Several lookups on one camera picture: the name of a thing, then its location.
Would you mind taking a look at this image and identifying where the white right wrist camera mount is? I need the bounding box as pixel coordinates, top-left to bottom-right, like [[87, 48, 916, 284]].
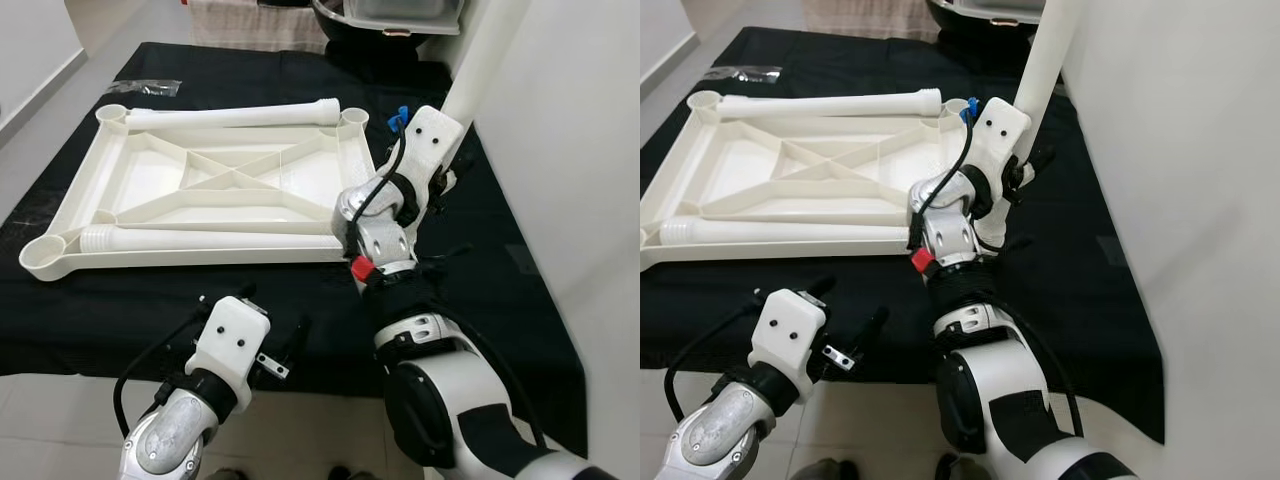
[[395, 105, 466, 196], [965, 97, 1033, 186]]

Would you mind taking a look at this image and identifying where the clear plastic storage box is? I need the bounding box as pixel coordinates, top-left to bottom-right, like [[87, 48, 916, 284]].
[[945, 0, 1046, 23], [345, 0, 471, 36]]

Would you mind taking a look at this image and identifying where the clear tape strip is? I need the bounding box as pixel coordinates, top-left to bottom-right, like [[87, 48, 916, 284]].
[[103, 78, 183, 99], [705, 64, 783, 83]]

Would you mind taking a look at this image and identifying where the black wok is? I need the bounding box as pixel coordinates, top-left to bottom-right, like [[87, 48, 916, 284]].
[[925, 0, 1046, 51], [310, 0, 466, 71]]

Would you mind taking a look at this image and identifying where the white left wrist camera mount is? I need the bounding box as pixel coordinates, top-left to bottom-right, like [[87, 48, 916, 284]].
[[187, 297, 271, 389], [748, 290, 829, 386]]

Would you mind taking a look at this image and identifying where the beige patterned cloth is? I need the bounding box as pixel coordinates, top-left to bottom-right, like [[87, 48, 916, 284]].
[[800, 0, 936, 43], [188, 0, 331, 56]]

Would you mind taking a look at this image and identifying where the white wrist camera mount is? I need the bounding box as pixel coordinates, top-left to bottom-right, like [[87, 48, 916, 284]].
[[395, 105, 466, 196], [965, 97, 1033, 186], [748, 290, 829, 386], [187, 297, 271, 389]]

